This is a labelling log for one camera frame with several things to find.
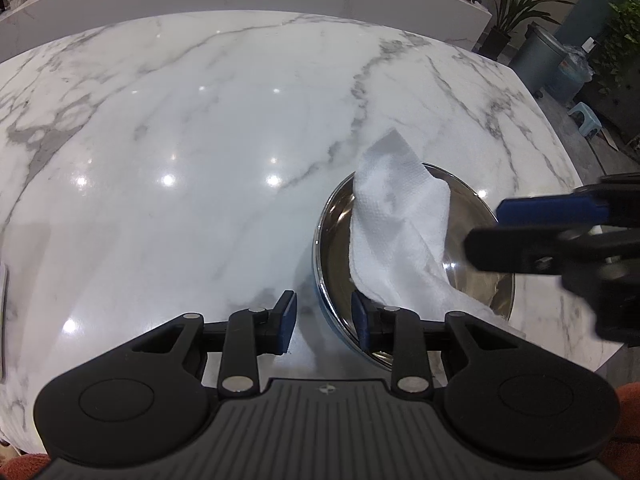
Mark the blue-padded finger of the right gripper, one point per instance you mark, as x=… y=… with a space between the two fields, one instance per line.
x=550 y=208

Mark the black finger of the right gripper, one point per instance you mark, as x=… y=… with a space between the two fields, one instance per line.
x=542 y=250

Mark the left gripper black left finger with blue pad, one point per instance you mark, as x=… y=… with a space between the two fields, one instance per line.
x=247 y=334

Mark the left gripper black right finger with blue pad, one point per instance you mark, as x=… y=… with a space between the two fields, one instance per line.
x=402 y=335

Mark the stainless steel bowl blue outside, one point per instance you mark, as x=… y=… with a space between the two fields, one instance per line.
x=330 y=254

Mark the white paper towel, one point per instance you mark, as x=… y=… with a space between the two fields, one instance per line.
x=398 y=232

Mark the small blue plastic stool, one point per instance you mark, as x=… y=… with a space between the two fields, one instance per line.
x=589 y=124

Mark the blue bin with plastic bag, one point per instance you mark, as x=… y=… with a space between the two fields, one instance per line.
x=570 y=76

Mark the leafy green plant on shelf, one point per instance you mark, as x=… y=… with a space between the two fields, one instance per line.
x=617 y=46

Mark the grey metal trash can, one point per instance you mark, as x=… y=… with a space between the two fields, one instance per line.
x=538 y=58

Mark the potted plant black pot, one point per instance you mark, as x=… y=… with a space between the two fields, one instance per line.
x=510 y=13

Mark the white tablet device at edge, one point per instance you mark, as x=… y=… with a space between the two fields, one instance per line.
x=4 y=278

